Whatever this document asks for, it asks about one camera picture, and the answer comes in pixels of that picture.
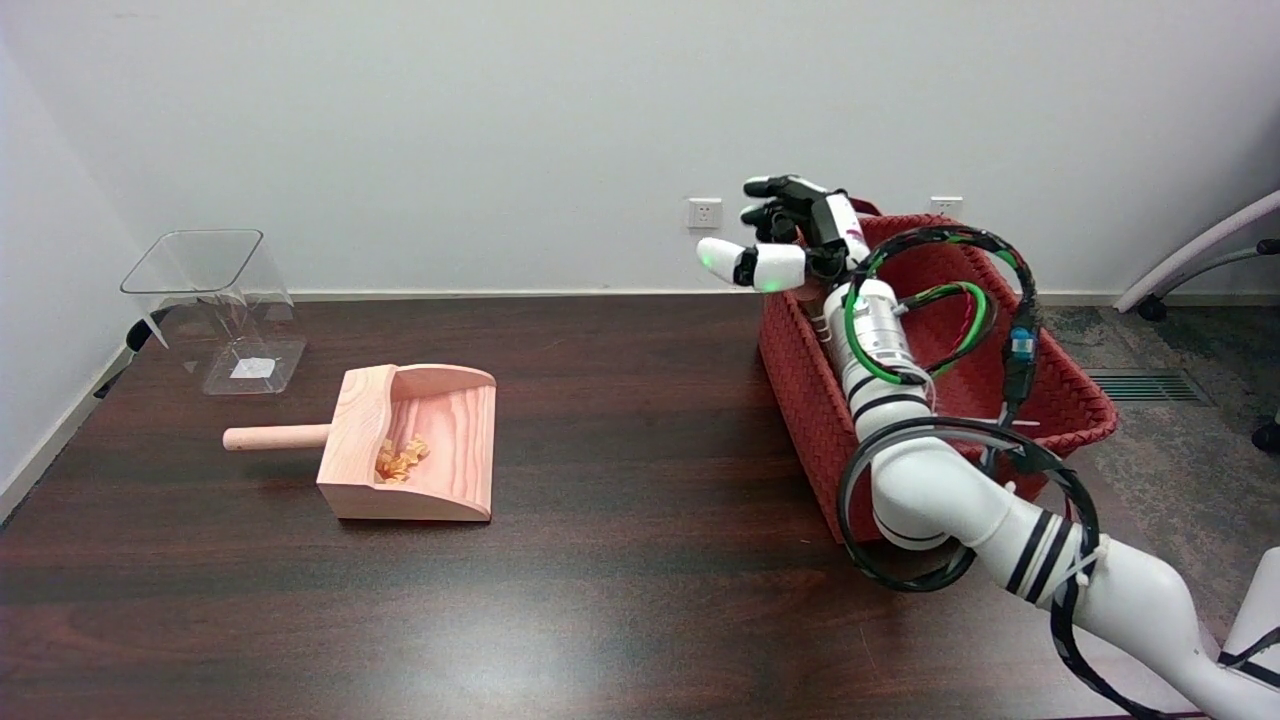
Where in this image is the green cable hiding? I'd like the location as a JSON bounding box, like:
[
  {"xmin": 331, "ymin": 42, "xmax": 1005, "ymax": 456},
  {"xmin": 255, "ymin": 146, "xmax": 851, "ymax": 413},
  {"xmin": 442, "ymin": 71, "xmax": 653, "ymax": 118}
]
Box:
[{"xmin": 843, "ymin": 280, "xmax": 999, "ymax": 387}]

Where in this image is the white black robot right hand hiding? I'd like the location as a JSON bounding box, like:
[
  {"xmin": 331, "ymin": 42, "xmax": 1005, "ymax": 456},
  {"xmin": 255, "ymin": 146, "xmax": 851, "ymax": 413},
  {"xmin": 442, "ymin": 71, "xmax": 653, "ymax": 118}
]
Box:
[{"xmin": 696, "ymin": 174, "xmax": 871, "ymax": 298}]

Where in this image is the floor vent grille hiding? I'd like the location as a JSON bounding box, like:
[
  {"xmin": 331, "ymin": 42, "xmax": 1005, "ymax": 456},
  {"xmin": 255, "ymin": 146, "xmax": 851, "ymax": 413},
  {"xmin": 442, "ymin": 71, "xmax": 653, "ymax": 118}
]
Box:
[{"xmin": 1085, "ymin": 369, "xmax": 1212, "ymax": 406}]

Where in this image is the black furniture leg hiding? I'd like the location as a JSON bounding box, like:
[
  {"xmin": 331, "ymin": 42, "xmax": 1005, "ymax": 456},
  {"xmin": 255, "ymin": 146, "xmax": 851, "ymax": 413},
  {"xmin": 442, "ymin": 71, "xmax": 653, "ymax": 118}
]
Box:
[{"xmin": 94, "ymin": 318, "xmax": 171, "ymax": 400}]

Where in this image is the red woven basket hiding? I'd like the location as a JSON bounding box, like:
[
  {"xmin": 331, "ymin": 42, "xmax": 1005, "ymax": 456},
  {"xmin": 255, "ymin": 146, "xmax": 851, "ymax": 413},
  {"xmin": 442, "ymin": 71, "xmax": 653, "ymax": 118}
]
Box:
[{"xmin": 757, "ymin": 197, "xmax": 1119, "ymax": 546}]

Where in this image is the yellow scraps pile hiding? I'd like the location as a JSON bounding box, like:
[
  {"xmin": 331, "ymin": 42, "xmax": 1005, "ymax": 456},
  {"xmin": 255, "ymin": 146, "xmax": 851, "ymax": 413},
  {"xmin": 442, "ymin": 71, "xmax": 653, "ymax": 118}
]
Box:
[{"xmin": 374, "ymin": 437, "xmax": 432, "ymax": 486}]

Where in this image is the clear plastic container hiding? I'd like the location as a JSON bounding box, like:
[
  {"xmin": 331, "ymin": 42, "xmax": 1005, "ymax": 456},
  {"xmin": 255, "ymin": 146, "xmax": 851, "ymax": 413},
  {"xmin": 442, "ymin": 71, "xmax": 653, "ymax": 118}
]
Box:
[{"xmin": 120, "ymin": 228, "xmax": 309, "ymax": 397}]

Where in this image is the black wrapped cable harness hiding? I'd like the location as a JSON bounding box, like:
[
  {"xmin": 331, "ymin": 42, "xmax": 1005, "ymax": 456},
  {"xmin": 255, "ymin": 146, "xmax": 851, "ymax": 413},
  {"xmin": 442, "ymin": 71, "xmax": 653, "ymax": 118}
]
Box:
[{"xmin": 836, "ymin": 225, "xmax": 1280, "ymax": 720}]

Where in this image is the office chair base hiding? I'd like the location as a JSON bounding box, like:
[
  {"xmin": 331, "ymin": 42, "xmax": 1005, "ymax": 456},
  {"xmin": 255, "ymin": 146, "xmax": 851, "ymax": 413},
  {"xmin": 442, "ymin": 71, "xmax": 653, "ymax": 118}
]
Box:
[{"xmin": 1113, "ymin": 188, "xmax": 1280, "ymax": 453}]

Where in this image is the wooden dustpan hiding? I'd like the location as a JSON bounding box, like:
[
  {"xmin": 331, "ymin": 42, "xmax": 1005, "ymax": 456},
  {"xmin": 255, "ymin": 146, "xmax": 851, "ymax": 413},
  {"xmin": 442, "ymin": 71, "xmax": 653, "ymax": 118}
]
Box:
[{"xmin": 222, "ymin": 363, "xmax": 498, "ymax": 523}]

